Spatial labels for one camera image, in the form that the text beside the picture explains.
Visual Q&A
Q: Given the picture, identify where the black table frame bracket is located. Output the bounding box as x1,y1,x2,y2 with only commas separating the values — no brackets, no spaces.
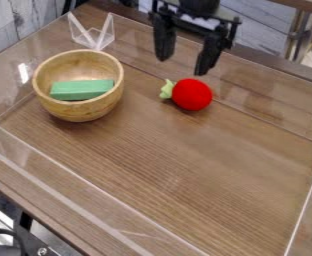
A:
13,211,60,256

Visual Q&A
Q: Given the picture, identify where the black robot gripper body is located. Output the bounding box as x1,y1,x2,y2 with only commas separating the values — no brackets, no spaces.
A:
149,0,242,39

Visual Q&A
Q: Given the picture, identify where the red plush fruit green leaf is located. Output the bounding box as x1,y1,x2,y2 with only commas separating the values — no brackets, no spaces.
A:
159,78,214,111

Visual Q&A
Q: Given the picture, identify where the metal table leg background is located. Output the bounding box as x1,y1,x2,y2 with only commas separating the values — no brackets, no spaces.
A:
284,10,312,63

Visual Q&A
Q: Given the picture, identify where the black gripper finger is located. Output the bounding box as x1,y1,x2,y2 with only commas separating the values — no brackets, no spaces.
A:
153,13,176,61
195,24,230,76

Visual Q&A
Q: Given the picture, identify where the wooden bowl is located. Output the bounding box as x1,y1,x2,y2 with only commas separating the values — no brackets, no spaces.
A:
32,49,124,122

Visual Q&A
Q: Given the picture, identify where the black cable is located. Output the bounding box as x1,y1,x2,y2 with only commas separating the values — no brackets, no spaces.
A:
0,227,22,256

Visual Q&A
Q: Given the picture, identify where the green rectangular block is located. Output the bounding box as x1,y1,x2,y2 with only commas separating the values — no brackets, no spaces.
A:
49,79,115,101

